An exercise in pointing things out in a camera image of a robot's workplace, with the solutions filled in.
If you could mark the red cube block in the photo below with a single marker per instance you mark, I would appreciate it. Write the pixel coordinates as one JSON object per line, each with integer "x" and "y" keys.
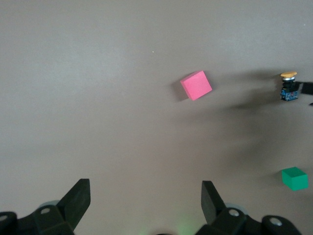
{"x": 196, "y": 85}

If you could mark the green cube block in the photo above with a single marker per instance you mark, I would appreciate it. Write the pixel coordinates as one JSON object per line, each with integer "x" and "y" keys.
{"x": 294, "y": 180}

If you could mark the yellow-capped black push button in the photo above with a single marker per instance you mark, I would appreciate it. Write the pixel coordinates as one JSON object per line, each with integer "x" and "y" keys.
{"x": 289, "y": 88}

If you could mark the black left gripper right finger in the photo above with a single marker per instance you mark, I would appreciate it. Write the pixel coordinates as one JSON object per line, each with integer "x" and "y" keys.
{"x": 215, "y": 210}

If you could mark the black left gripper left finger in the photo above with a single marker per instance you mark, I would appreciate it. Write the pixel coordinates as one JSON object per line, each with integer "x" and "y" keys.
{"x": 71, "y": 205}

